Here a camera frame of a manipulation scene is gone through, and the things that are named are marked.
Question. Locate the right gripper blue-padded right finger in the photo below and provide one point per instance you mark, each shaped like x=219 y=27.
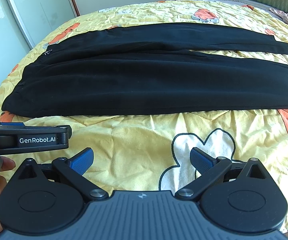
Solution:
x=238 y=197

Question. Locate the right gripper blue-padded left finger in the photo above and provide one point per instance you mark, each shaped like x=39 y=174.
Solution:
x=44 y=198

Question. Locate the black pants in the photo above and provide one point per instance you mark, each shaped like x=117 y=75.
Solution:
x=152 y=69

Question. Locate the yellow carrot-print bed quilt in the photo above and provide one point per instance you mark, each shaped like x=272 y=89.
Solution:
x=152 y=152

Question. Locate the white sliding wardrobe door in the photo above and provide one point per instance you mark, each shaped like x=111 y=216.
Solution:
x=37 y=18

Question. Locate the pink crumpled cloth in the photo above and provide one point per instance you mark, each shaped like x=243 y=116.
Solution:
x=281 y=15

